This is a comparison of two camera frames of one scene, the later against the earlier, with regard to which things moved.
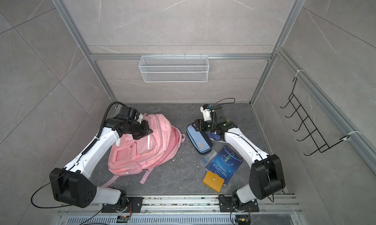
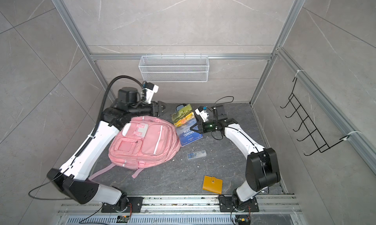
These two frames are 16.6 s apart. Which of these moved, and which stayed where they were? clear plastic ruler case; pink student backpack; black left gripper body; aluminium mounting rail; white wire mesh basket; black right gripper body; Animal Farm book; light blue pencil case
Moved: light blue pencil case; pink student backpack; clear plastic ruler case; Animal Farm book; black left gripper body
Stayed: white wire mesh basket; black right gripper body; aluminium mounting rail
